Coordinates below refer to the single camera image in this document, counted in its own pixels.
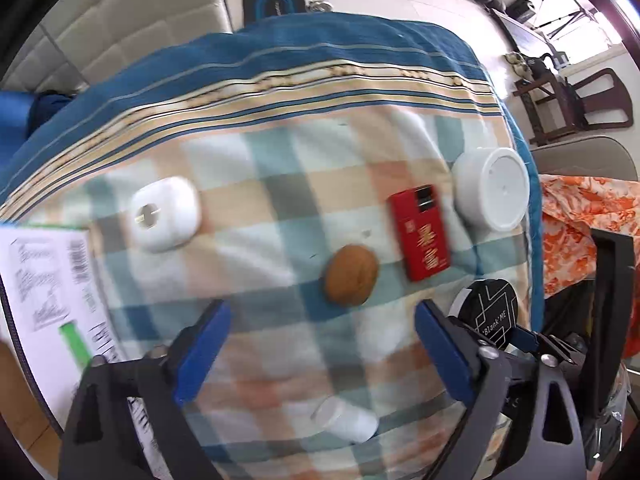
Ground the orange floral cloth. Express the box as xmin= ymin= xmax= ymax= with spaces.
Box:
xmin=537 ymin=173 xmax=640 ymax=297

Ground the white printed paper box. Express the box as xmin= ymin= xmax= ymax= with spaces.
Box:
xmin=0 ymin=225 xmax=166 ymax=480

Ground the small white bottle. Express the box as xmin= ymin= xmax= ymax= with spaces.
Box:
xmin=310 ymin=396 xmax=379 ymax=444

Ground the beige padded sofa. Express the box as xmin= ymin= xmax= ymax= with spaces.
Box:
xmin=0 ymin=0 xmax=235 ymax=95

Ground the dark wooden chair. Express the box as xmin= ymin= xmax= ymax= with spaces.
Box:
xmin=562 ymin=67 xmax=636 ymax=133
xmin=512 ymin=67 xmax=576 ymax=147

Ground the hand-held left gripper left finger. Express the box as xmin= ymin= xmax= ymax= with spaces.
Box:
xmin=59 ymin=299 xmax=232 ymax=480

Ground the black round compact case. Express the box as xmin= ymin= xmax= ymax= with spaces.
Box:
xmin=450 ymin=278 xmax=522 ymax=352

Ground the blue cushion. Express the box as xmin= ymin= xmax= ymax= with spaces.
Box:
xmin=0 ymin=89 xmax=76 ymax=147

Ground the white square charger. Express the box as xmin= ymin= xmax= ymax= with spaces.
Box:
xmin=129 ymin=176 xmax=202 ymax=254

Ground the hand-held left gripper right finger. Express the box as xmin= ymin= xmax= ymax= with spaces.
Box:
xmin=413 ymin=299 xmax=587 ymax=480

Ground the red rectangular box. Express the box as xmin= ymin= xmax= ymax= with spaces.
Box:
xmin=388 ymin=184 xmax=452 ymax=283

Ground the grey chair back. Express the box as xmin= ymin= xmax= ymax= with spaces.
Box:
xmin=529 ymin=135 xmax=640 ymax=183

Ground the checkered blue striped blanket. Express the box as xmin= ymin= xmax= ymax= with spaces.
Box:
xmin=0 ymin=10 xmax=547 ymax=480

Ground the white round jar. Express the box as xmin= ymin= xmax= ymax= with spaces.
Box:
xmin=451 ymin=146 xmax=531 ymax=232

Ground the brown walnut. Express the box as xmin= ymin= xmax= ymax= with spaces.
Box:
xmin=323 ymin=244 xmax=379 ymax=307

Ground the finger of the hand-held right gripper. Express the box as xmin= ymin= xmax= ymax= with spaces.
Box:
xmin=512 ymin=325 xmax=592 ymax=367
xmin=589 ymin=229 xmax=636 ymax=419

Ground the black tripod stand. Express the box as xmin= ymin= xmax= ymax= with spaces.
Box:
xmin=530 ymin=0 xmax=601 ymax=41

